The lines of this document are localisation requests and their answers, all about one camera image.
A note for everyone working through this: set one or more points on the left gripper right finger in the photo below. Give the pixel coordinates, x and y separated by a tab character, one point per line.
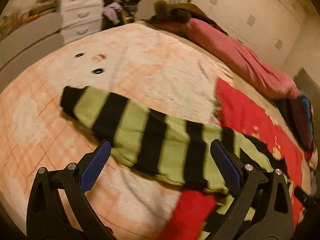
261	208

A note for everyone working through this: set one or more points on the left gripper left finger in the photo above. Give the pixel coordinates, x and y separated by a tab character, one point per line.
46	216

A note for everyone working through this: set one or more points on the green black striped sweater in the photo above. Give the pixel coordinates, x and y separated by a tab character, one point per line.
171	149

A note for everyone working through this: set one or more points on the pile of clothes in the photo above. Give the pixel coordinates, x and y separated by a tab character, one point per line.
119	12

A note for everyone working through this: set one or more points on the rainbow striped pillow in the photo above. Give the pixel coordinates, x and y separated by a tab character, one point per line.
301	121

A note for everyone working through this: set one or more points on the red floral blanket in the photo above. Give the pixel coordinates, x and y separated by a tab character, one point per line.
243	115

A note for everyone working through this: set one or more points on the grey quilted headboard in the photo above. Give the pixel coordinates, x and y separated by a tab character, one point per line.
305	83

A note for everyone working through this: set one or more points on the pink duvet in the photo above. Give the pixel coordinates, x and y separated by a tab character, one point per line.
268	80

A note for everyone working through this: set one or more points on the white wardrobe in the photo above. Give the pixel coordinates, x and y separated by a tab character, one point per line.
268	27

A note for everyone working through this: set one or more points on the white drawer chest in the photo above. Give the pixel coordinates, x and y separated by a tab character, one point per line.
80	18

